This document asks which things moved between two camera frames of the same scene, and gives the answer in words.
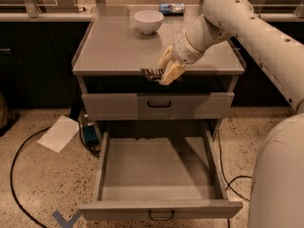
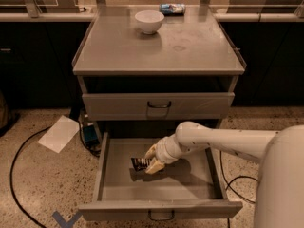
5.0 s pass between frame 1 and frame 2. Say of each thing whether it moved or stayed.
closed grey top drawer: stayed
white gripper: moved
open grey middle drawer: stayed
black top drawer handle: stayed
